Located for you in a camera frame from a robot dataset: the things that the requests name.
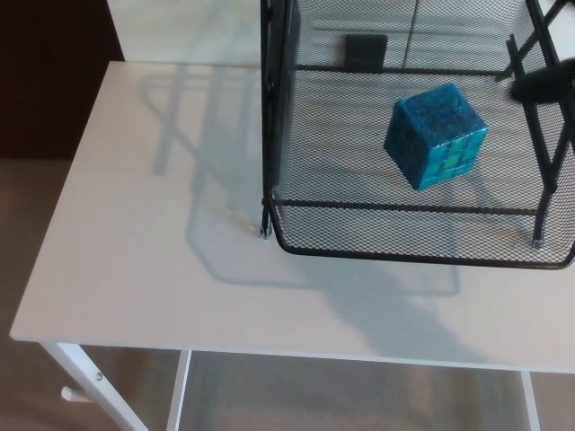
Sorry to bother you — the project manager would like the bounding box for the blue puzzle cube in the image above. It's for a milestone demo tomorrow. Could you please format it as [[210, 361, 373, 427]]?
[[383, 83, 490, 191]]

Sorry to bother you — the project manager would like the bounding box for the white metal desk frame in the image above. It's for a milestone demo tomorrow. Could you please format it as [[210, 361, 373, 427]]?
[[42, 341, 555, 431]]

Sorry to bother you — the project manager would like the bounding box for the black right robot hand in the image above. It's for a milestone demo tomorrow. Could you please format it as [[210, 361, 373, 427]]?
[[509, 57, 575, 105]]

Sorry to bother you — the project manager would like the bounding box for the black mesh file tray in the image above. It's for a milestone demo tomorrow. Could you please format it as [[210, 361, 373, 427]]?
[[259, 0, 575, 270]]

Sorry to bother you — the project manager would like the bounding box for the dark wooden cabinet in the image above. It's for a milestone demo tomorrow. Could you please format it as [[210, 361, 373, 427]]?
[[0, 0, 127, 159]]

